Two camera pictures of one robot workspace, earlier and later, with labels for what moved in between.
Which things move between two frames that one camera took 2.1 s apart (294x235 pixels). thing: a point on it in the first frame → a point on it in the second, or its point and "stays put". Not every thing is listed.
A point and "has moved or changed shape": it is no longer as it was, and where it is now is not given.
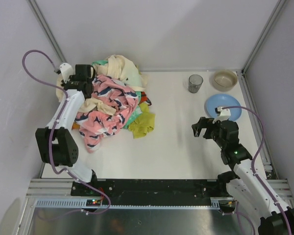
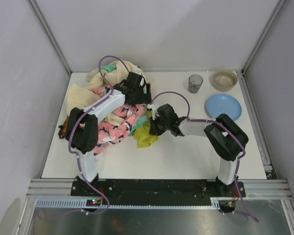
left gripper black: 76,83 → 142,95
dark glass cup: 195,82 stays put
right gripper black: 208,129 → 156,125
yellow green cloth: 144,123 → 143,136
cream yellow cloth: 116,67 has moved or changed shape
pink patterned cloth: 94,126 has moved or changed shape
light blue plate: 224,101 stays put
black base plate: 125,189 stays put
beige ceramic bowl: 225,80 stays put
